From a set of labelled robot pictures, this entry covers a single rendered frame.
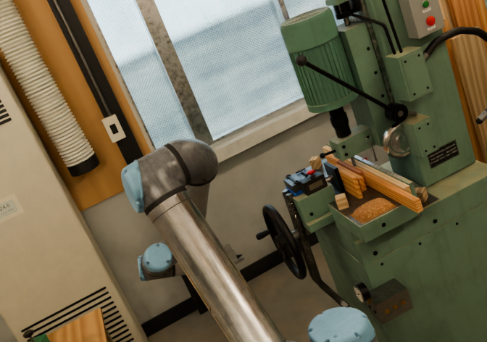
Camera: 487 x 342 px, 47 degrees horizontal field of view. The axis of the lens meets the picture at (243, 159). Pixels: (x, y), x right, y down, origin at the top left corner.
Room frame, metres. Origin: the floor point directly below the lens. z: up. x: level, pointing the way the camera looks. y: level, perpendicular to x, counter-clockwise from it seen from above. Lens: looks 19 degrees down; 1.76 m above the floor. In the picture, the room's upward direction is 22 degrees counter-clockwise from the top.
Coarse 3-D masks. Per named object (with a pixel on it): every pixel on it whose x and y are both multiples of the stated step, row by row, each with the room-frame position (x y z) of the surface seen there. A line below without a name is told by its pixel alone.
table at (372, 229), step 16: (336, 192) 1.79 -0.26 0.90; (368, 192) 1.70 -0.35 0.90; (336, 208) 1.68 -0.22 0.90; (352, 208) 1.64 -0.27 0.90; (400, 208) 1.53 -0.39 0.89; (304, 224) 1.73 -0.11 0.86; (320, 224) 1.70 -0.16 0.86; (352, 224) 1.56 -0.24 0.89; (368, 224) 1.51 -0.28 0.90; (384, 224) 1.52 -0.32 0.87; (400, 224) 1.53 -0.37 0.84; (368, 240) 1.51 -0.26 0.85
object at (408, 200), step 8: (328, 160) 2.04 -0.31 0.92; (336, 160) 1.96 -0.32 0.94; (368, 176) 1.73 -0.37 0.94; (368, 184) 1.74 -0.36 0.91; (376, 184) 1.67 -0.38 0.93; (384, 184) 1.63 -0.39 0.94; (384, 192) 1.63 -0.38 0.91; (392, 192) 1.58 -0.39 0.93; (400, 192) 1.54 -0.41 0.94; (400, 200) 1.54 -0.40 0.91; (408, 200) 1.49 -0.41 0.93; (416, 200) 1.46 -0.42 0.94; (416, 208) 1.45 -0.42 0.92
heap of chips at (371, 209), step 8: (376, 200) 1.58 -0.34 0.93; (384, 200) 1.57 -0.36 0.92; (360, 208) 1.57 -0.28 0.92; (368, 208) 1.55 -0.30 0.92; (376, 208) 1.54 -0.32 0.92; (384, 208) 1.54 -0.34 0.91; (392, 208) 1.54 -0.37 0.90; (352, 216) 1.58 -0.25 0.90; (360, 216) 1.54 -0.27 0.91; (368, 216) 1.53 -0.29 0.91; (376, 216) 1.53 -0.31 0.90
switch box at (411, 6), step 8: (400, 0) 1.76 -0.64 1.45; (408, 0) 1.71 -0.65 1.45; (416, 0) 1.71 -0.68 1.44; (432, 0) 1.72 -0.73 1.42; (408, 8) 1.73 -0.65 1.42; (416, 8) 1.71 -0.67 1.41; (424, 8) 1.72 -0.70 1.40; (432, 8) 1.72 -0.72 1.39; (440, 8) 1.73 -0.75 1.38; (408, 16) 1.74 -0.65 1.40; (416, 16) 1.71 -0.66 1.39; (424, 16) 1.72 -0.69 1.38; (440, 16) 1.73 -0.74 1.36; (408, 24) 1.75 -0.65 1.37; (416, 24) 1.71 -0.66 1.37; (424, 24) 1.72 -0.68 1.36; (440, 24) 1.72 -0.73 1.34; (408, 32) 1.76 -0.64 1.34; (416, 32) 1.72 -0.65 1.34; (424, 32) 1.71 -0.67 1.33; (432, 32) 1.72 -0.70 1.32
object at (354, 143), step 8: (352, 128) 1.87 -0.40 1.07; (360, 128) 1.84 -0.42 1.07; (368, 128) 1.81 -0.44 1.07; (336, 136) 1.85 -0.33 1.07; (352, 136) 1.80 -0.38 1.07; (360, 136) 1.80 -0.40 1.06; (336, 144) 1.79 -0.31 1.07; (344, 144) 1.79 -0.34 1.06; (352, 144) 1.80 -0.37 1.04; (360, 144) 1.80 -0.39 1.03; (368, 144) 1.81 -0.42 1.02; (336, 152) 1.82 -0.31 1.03; (344, 152) 1.79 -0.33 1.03; (352, 152) 1.80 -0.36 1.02; (360, 152) 1.80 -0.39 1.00; (344, 160) 1.79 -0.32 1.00
